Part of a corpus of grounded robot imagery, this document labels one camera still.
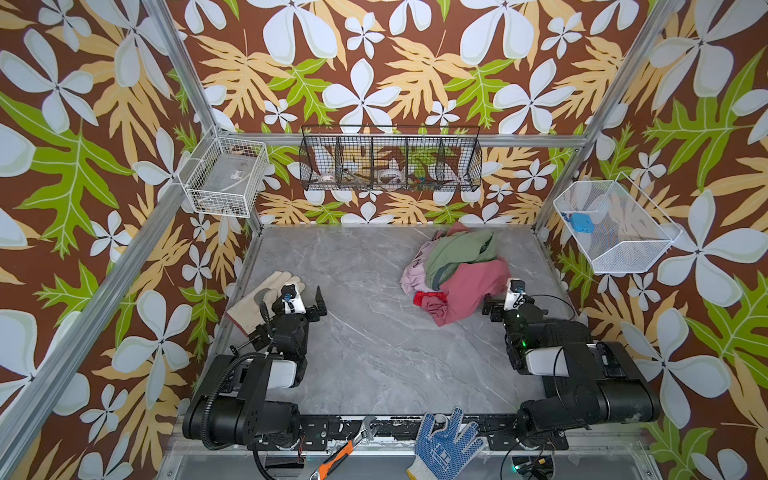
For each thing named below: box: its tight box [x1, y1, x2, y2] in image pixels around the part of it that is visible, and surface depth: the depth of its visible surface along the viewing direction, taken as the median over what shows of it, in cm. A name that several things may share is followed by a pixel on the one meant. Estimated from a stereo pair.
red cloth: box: [413, 291, 449, 307], surface depth 98 cm
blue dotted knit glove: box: [406, 408, 485, 480], surface depth 73 cm
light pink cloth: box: [400, 239, 440, 295], surface depth 100 cm
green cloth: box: [426, 230, 498, 290], surface depth 95 cm
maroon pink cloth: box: [422, 257, 512, 327], surface depth 90 cm
